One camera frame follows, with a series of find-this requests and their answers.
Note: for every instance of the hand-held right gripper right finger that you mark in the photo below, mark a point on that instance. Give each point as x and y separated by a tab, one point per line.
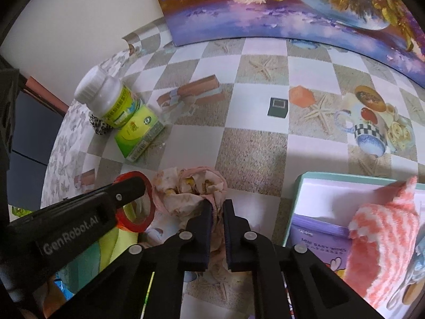
229	229

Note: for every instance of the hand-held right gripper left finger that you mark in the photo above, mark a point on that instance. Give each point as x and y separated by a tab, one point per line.
206	229

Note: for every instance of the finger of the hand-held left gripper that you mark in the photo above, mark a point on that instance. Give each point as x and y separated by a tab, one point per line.
129	191

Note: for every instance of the red tape roll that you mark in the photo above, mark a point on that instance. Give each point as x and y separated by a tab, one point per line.
149	202

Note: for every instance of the pink floral fabric scrunchie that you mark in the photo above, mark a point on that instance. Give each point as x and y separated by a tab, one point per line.
186	192

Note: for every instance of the light green cloth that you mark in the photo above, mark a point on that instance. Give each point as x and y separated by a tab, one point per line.
119	249

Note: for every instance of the green tissue packet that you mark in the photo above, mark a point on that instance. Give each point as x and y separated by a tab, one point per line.
139	129

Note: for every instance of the leopard print scrunchie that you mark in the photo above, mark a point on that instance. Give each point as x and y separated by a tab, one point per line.
99	124

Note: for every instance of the purple wet wipes pack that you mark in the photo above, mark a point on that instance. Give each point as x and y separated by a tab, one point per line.
315	242

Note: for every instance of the teal-rimmed white box lid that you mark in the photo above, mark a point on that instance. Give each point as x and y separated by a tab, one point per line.
318	199

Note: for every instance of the pink white zigzag cloth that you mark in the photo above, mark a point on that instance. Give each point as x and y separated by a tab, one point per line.
381	239

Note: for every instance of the white pill bottle green label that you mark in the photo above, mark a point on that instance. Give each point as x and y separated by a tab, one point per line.
106	96

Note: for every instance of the dark cabinet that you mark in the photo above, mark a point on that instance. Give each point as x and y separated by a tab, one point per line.
23	146

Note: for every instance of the floral canvas painting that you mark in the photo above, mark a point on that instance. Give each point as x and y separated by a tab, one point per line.
298	6

